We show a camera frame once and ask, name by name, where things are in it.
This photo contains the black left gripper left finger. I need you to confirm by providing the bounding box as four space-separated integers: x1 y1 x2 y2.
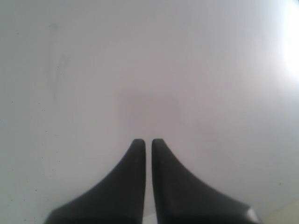
45 139 146 224

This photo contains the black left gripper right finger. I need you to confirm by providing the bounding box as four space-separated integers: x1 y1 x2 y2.
151 139 262 224

